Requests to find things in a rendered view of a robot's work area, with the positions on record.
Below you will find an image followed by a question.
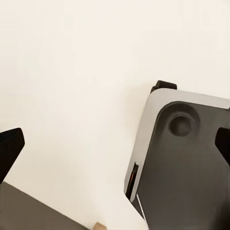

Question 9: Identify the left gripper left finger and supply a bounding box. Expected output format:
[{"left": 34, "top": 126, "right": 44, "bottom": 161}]
[{"left": 0, "top": 127, "right": 25, "bottom": 184}]

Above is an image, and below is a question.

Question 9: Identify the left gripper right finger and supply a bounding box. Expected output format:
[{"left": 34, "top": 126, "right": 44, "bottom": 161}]
[{"left": 215, "top": 127, "right": 230, "bottom": 166}]

